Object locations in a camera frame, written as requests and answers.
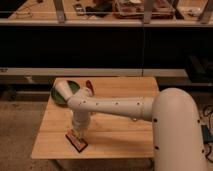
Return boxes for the blue box on floor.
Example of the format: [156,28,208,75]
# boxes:
[201,125,213,144]

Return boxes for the black device on shelf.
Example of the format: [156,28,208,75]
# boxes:
[73,3,85,16]

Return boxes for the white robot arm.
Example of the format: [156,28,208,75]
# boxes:
[55,81,207,171]

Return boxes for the green plate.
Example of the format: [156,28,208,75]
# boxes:
[51,80,80,106]

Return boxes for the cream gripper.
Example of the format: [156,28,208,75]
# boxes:
[72,121,90,138]

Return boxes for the red rectangular eraser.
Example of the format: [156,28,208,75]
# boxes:
[65,130,88,153]

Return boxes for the tray of items on shelf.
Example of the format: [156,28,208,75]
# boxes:
[113,0,175,19]

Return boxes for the wooden table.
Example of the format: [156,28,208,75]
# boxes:
[31,77,159,159]

